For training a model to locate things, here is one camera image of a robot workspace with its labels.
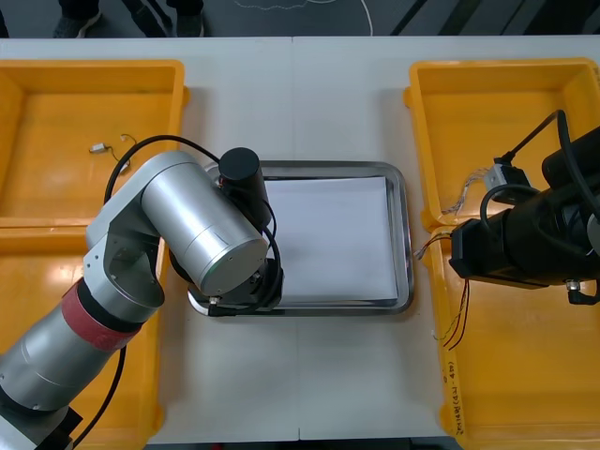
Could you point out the black harness with white connectors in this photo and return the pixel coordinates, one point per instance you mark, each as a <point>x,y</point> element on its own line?
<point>97,148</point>

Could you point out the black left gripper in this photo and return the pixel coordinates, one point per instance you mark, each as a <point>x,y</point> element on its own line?
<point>269,290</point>

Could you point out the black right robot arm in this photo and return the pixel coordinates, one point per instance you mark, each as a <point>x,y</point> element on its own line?
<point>562,220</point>

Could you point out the silver-grey left robot arm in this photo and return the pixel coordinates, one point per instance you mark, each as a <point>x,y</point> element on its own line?
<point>197,211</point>

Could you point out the white paper sheet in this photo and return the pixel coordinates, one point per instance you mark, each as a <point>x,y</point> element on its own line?
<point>333,234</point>

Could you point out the steel tray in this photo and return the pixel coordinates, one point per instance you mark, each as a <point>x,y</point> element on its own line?
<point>406,225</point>

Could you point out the yellow-orange plastic bin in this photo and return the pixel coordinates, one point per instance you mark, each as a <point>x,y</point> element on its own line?
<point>37,262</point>
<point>492,117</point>
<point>61,140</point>
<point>515,365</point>

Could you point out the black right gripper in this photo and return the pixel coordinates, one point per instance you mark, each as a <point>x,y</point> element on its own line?
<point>478,253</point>

